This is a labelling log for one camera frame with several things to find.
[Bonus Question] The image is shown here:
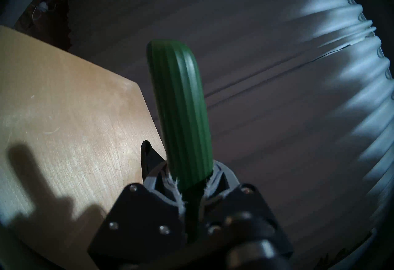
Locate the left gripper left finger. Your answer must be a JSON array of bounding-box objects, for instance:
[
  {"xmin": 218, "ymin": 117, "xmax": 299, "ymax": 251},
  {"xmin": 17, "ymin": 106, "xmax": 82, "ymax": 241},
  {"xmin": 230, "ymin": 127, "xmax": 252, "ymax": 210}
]
[{"xmin": 87, "ymin": 140, "xmax": 187, "ymax": 260}]

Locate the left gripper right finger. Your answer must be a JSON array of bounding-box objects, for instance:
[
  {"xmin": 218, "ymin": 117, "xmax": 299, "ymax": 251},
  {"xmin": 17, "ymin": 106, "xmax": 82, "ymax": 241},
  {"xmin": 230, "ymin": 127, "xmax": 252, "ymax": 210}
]
[{"xmin": 202, "ymin": 161, "xmax": 293, "ymax": 258}]

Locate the green-handled white lint roller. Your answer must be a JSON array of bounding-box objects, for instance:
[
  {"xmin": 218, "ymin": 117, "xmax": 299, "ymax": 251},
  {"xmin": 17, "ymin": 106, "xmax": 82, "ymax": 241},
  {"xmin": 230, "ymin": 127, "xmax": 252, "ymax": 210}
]
[{"xmin": 146, "ymin": 39, "xmax": 215, "ymax": 242}]

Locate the grey pleated curtain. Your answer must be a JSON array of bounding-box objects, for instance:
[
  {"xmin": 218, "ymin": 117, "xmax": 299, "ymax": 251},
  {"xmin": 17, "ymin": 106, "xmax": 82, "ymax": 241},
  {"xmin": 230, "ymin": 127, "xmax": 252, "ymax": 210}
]
[{"xmin": 55, "ymin": 0, "xmax": 394, "ymax": 270}]

